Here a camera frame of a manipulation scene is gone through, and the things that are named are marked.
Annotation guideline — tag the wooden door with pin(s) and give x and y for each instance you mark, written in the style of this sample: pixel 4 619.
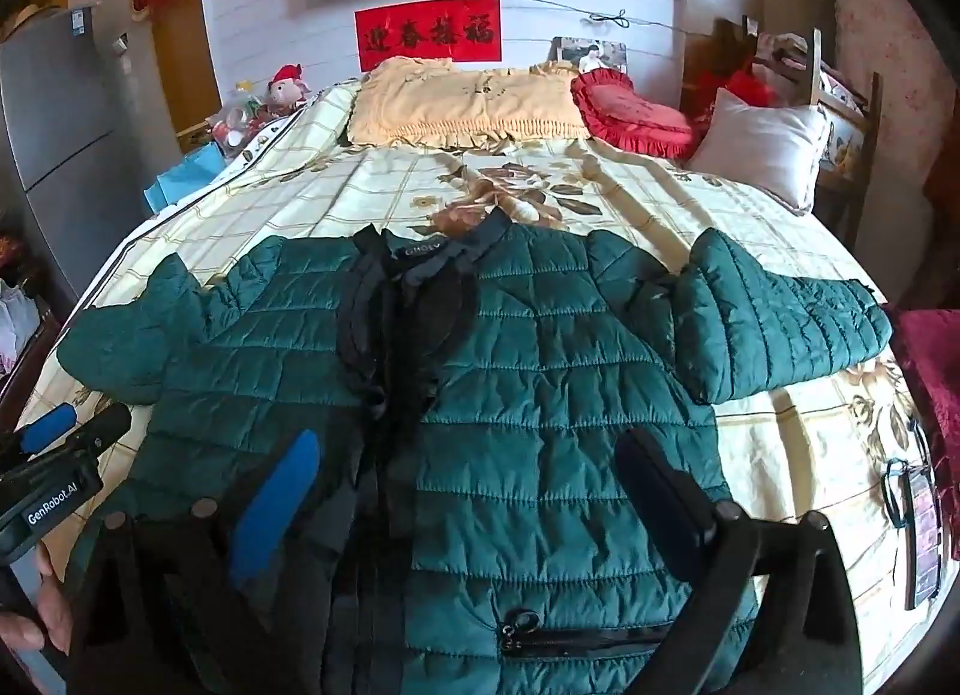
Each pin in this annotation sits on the wooden door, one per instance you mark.
pixel 187 65

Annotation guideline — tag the white plastic bag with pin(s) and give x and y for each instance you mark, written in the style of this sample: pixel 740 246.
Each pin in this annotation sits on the white plastic bag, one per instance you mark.
pixel 16 324

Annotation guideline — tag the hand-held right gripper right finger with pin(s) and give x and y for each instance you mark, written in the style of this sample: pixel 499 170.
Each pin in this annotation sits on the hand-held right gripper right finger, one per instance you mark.
pixel 664 507

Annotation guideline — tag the grey refrigerator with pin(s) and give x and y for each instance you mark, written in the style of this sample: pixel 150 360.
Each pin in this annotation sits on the grey refrigerator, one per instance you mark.
pixel 67 140

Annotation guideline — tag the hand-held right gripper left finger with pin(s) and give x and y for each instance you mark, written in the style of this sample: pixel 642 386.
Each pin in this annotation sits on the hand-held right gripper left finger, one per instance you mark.
pixel 276 507

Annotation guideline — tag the pink plush toy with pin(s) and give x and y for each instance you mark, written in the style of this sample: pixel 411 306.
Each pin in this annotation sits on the pink plush toy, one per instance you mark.
pixel 285 89

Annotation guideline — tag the red heart-shaped pillow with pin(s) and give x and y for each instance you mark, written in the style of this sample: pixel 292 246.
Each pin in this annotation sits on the red heart-shaped pillow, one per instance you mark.
pixel 634 114

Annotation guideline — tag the white pillow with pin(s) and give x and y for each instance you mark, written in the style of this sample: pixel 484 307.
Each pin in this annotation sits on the white pillow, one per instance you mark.
pixel 757 144

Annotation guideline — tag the dark red blanket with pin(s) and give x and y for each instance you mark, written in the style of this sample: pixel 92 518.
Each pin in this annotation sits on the dark red blanket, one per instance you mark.
pixel 930 380

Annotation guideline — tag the floral cream bedsheet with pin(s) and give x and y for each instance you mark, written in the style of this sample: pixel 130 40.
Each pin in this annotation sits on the floral cream bedsheet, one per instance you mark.
pixel 637 200

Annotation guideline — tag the red cloth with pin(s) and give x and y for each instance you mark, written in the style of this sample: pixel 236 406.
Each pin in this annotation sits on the red cloth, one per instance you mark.
pixel 739 86

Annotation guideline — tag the wooden chair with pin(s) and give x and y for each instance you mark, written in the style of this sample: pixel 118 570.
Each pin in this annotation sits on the wooden chair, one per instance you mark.
pixel 859 140

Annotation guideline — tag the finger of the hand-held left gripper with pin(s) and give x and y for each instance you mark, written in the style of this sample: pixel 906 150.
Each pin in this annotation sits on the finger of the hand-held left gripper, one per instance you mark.
pixel 45 427
pixel 101 429

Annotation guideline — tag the light blue bag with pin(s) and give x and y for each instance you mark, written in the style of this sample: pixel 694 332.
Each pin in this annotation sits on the light blue bag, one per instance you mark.
pixel 180 178

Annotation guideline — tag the person's left hand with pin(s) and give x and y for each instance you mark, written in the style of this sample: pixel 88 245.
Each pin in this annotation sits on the person's left hand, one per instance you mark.
pixel 54 612

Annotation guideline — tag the red wall banner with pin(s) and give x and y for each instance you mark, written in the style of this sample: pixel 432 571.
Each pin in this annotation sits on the red wall banner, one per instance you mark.
pixel 427 32

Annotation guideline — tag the green quilted puffer jacket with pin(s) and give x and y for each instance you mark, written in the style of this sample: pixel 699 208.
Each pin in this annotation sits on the green quilted puffer jacket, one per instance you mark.
pixel 525 403

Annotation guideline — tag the framed photo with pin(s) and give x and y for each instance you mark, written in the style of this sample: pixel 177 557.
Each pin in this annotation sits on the framed photo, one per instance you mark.
pixel 589 54

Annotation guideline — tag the yellow frilled pillow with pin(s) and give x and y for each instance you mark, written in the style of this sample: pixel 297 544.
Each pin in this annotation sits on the yellow frilled pillow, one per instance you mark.
pixel 465 103

